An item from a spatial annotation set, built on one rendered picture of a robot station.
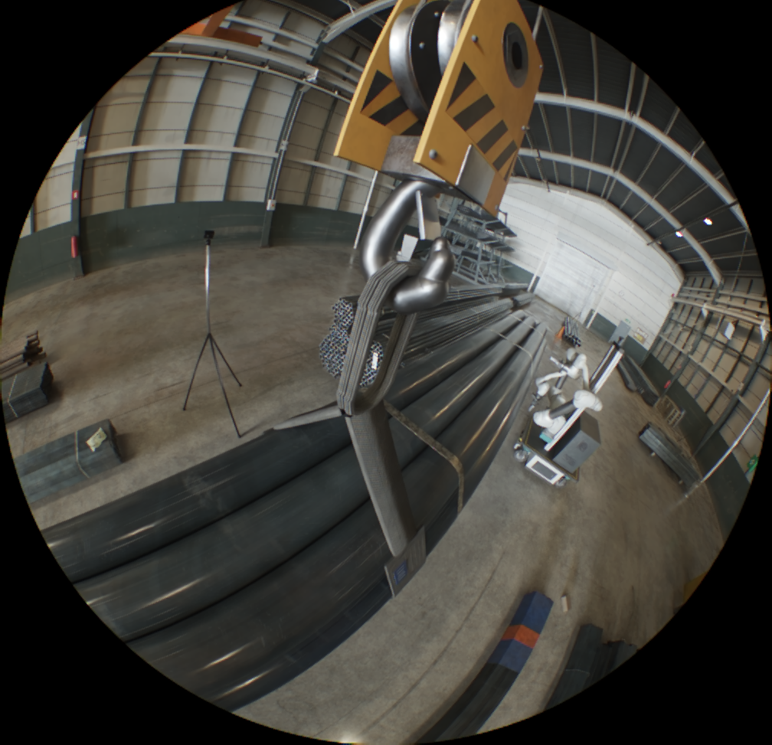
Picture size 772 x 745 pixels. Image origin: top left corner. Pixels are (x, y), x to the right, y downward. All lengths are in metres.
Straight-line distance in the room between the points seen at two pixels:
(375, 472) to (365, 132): 0.49
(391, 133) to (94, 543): 0.87
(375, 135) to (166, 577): 0.75
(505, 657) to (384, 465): 2.08
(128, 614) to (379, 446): 0.64
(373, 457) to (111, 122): 8.71
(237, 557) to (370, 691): 1.71
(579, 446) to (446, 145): 3.12
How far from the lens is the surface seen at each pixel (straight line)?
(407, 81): 0.34
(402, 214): 0.32
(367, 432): 0.44
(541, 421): 2.86
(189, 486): 0.64
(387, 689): 2.17
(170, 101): 8.68
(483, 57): 0.30
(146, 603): 0.64
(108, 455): 2.58
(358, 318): 0.31
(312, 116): 9.94
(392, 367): 0.41
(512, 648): 2.39
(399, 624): 2.11
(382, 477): 0.49
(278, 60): 8.99
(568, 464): 3.35
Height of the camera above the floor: 2.00
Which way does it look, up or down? 32 degrees down
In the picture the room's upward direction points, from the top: 19 degrees clockwise
